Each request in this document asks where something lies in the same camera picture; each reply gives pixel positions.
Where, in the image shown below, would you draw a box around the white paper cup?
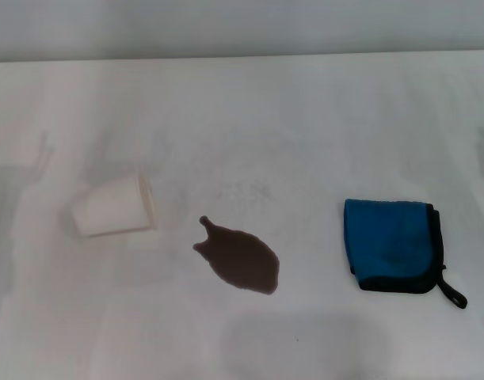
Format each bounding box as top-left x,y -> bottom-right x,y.
71,170 -> 159,238

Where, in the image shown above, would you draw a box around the blue rag with black trim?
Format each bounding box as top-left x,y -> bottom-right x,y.
342,198 -> 469,310

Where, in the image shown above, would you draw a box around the dark brown liquid stain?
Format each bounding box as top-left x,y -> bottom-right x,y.
192,215 -> 281,297

